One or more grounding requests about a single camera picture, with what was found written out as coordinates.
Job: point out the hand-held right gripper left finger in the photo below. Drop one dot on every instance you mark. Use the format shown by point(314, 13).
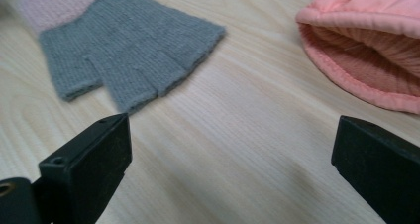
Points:
point(85, 161)

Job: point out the pink padded glove with print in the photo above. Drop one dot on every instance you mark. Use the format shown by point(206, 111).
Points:
point(363, 16)

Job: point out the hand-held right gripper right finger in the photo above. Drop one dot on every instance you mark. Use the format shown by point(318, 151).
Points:
point(379, 164)

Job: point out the grey knit glove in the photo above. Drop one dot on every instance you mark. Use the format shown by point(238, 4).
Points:
point(132, 45)

